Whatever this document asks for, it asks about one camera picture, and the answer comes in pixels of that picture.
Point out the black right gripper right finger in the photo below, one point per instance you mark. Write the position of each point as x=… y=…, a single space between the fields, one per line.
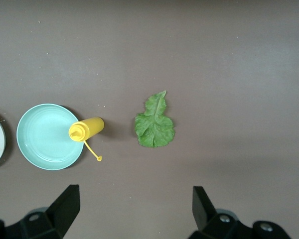
x=204 y=211

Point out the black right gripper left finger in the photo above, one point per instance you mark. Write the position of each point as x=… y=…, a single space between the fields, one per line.
x=64 y=211

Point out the yellow squeeze mustard bottle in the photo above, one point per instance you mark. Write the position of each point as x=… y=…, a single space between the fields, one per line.
x=89 y=128

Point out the green lettuce leaf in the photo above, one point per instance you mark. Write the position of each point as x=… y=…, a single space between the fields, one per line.
x=154 y=129

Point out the mint green round plate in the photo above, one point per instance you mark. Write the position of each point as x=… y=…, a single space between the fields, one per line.
x=44 y=139

